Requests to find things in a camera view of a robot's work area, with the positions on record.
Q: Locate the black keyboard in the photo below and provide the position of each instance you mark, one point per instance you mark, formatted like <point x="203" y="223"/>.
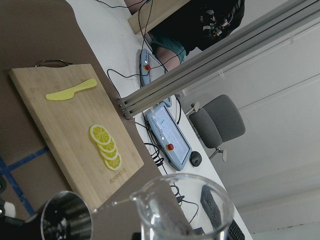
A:
<point x="212" y="210"/>

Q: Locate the black computer mouse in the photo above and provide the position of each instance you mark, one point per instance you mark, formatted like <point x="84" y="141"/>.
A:
<point x="195" y="158"/>

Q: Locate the blue tape line crosswise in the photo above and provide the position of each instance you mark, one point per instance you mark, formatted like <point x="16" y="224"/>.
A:
<point x="24" y="160"/>

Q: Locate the steel jigger measuring cup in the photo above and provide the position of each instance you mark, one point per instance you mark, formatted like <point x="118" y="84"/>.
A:
<point x="66" y="216"/>

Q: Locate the wooden cutting board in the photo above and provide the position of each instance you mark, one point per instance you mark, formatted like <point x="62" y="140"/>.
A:
<point x="65" y="125"/>

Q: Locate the blue tape line lengthwise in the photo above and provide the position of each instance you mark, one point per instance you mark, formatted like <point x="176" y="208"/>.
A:
<point x="17" y="189"/>

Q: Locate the teach pendant with red button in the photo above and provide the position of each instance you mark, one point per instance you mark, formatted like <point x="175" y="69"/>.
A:
<point x="150" y="68"/>

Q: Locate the lemon slice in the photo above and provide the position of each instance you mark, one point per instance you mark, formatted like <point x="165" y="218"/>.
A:
<point x="113" y="164"/>
<point x="99" y="134"/>
<point x="108" y="148"/>
<point x="109" y="155"/>

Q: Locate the grey office chair right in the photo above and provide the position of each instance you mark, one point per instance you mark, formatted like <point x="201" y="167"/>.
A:
<point x="217" y="122"/>

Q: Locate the aluminium frame post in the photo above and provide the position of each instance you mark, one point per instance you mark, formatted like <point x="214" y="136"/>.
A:
<point x="262" y="31"/>

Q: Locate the seated operator in black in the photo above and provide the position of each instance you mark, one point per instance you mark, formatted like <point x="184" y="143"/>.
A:
<point x="198" y="24"/>

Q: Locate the yellow plastic knife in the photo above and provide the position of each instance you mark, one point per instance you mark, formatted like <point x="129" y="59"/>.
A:
<point x="70" y="92"/>

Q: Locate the clear glass beaker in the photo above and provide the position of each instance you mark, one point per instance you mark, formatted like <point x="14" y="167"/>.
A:
<point x="170" y="209"/>

